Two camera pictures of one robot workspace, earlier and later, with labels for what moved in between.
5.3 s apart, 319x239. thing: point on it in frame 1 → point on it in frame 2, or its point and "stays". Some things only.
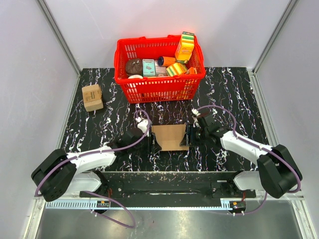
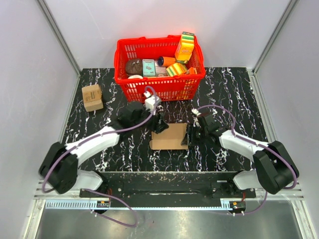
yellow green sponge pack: (176, 68) stays
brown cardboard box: (169, 136) stays
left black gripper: (151, 148) → (158, 124)
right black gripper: (190, 130) stays
